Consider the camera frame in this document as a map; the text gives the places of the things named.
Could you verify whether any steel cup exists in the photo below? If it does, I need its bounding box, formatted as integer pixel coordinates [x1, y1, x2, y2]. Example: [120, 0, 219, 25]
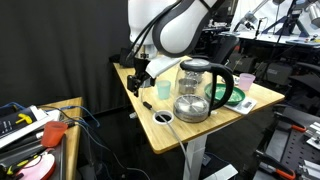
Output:
[178, 78, 198, 96]
[188, 69, 205, 84]

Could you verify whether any teal plastic cup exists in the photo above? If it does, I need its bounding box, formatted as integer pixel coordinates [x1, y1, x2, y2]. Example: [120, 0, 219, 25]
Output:
[156, 79, 172, 101]

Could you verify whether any green plate with grains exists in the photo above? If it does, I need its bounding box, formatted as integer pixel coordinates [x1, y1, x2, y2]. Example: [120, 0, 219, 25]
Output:
[204, 83, 247, 107]

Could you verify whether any yellow T-handle tool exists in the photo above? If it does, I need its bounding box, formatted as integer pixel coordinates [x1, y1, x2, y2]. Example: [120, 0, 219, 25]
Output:
[14, 112, 34, 125]

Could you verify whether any black clamp orange handle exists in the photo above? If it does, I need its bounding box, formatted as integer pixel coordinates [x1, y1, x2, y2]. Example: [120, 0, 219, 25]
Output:
[273, 112, 308, 134]
[254, 150, 297, 180]

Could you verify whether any black tripod stand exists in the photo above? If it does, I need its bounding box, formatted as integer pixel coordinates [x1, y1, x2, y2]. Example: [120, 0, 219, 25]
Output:
[261, 0, 316, 38]

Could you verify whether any dark metal cart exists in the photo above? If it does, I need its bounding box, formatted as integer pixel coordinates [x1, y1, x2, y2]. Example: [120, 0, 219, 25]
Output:
[254, 109, 320, 180]

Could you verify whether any orange plastic cup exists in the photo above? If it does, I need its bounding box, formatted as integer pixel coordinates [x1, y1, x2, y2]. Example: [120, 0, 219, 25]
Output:
[40, 120, 69, 149]

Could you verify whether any white desk leg frame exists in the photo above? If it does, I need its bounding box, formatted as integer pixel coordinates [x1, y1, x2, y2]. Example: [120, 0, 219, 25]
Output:
[181, 134, 240, 180]

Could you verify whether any pink plastic cup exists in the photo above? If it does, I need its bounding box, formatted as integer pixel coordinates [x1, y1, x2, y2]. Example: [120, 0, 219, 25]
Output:
[238, 72, 257, 92]

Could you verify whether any white desk cable grommet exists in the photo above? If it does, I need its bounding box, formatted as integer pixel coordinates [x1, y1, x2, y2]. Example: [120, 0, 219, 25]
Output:
[152, 109, 175, 126]

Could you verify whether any gray cable with inline switch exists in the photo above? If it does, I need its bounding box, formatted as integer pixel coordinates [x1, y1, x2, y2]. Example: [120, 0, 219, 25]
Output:
[140, 87, 191, 180]

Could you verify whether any black equipment case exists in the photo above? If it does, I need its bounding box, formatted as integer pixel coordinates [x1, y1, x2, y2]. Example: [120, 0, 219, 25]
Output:
[228, 51, 294, 84]

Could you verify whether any black office chair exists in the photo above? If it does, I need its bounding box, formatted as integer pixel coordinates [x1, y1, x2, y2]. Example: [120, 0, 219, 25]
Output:
[288, 61, 320, 101]

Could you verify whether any pink disc with red rim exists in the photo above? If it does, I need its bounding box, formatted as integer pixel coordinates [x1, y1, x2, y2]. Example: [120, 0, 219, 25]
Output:
[13, 150, 58, 180]

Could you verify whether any yellow black hand tool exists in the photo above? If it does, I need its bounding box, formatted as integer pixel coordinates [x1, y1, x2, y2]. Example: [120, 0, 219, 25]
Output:
[3, 154, 39, 177]

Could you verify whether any gray articulated desk lamp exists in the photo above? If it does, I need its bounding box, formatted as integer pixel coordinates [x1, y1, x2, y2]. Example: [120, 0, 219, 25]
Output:
[233, 0, 271, 33]

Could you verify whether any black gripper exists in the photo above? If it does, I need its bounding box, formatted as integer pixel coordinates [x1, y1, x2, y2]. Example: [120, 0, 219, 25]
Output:
[126, 57, 156, 99]

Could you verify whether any black box device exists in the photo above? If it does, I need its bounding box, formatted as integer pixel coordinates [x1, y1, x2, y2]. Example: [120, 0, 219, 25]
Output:
[109, 47, 136, 69]

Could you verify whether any blue cable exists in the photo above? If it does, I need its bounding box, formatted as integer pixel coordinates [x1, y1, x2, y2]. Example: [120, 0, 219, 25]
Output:
[41, 104, 152, 180]

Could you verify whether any silver aluminium bracket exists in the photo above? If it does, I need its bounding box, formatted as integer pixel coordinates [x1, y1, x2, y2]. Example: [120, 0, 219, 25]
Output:
[305, 121, 320, 151]
[297, 159, 320, 180]

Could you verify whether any black mesh chair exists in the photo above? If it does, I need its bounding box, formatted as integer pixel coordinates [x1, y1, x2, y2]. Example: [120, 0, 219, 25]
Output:
[199, 33, 241, 66]

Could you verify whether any white kitchen scale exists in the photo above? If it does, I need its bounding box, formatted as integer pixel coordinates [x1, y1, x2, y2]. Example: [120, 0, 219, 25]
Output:
[223, 96, 258, 116]

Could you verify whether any silver lamp head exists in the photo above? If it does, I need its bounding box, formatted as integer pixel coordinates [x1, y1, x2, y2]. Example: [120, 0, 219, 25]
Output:
[306, 1, 320, 29]

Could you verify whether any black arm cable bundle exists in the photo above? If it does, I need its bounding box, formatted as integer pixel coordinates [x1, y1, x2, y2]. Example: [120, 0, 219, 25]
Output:
[129, 0, 183, 63]

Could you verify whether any glass electric kettle black handle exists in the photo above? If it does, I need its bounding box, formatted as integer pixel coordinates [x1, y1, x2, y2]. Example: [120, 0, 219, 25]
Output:
[172, 58, 235, 124]

